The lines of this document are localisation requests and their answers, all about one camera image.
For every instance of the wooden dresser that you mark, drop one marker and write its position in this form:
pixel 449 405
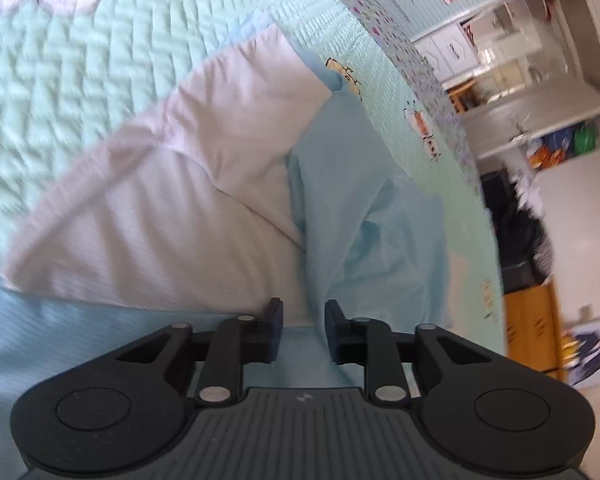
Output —
pixel 530 325

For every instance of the orange snack packages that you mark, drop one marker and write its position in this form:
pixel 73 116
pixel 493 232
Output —
pixel 545 157

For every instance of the black leather sofa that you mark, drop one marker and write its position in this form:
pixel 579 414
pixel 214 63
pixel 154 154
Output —
pixel 500 200

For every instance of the blue bag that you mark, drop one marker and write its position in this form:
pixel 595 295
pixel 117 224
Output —
pixel 557 141

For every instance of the white door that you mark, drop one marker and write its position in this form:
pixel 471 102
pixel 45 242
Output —
pixel 530 120

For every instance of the white drawer cabinet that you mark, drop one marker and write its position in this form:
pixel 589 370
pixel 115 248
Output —
pixel 447 52

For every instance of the wooden chair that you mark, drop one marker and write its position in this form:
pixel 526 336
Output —
pixel 462 95

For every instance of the uniformed child photo poster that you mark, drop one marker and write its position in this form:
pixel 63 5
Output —
pixel 595 350

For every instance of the green bag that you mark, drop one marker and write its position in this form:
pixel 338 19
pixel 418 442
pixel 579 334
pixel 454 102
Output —
pixel 585 140

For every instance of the mint green bee quilt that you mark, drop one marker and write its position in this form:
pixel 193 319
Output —
pixel 105 50

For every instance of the light blue and white garment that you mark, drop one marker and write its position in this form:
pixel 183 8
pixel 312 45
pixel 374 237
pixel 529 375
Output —
pixel 180 185

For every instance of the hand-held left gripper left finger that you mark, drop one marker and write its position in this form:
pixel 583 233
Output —
pixel 275 327

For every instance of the floral bed sheet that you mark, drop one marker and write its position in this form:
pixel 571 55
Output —
pixel 405 45

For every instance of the pile of dark clothes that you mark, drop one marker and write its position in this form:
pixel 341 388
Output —
pixel 525 230

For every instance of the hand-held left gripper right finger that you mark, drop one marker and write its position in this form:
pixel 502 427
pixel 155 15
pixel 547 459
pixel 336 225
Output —
pixel 334 330

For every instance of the white wall socket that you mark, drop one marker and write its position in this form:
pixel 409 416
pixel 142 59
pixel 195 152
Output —
pixel 585 312

